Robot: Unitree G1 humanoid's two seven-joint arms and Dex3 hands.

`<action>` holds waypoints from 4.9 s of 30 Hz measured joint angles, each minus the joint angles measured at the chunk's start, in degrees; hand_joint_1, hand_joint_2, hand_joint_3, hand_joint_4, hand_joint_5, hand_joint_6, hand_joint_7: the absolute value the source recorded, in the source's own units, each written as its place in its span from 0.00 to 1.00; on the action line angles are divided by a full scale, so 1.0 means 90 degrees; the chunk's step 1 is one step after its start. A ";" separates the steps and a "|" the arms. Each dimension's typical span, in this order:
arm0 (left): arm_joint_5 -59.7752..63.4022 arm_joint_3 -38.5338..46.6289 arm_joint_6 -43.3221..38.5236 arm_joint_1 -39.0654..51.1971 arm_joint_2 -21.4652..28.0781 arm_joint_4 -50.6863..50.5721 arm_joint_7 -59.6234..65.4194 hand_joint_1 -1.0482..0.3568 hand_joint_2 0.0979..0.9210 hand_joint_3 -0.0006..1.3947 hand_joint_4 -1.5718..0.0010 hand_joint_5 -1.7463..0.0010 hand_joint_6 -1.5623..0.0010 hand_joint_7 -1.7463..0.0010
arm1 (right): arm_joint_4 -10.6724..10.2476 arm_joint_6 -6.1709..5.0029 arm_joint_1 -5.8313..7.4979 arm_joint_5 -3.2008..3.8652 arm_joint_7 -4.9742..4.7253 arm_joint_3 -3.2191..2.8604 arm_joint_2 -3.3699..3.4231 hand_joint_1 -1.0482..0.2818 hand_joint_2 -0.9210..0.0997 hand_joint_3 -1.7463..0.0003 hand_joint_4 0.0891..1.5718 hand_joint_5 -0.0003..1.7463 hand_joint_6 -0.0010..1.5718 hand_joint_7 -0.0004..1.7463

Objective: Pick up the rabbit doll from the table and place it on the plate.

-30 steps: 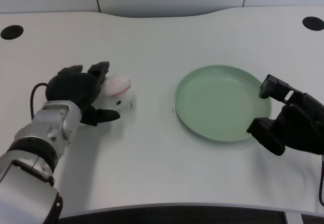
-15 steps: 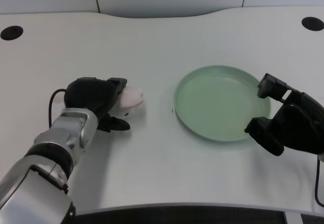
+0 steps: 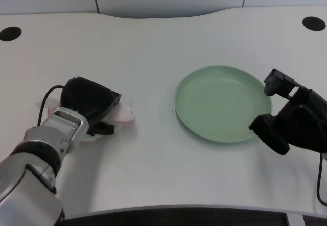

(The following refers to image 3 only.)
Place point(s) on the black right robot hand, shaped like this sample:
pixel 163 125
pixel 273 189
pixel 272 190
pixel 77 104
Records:
pixel 296 121

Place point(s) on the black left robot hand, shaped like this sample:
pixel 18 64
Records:
pixel 89 103

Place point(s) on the white rabbit doll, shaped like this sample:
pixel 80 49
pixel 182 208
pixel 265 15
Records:
pixel 125 113

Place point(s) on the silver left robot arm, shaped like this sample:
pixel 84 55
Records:
pixel 38 159

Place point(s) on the green round plate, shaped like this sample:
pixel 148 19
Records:
pixel 222 105

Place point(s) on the black robot torso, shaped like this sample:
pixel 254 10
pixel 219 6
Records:
pixel 176 217

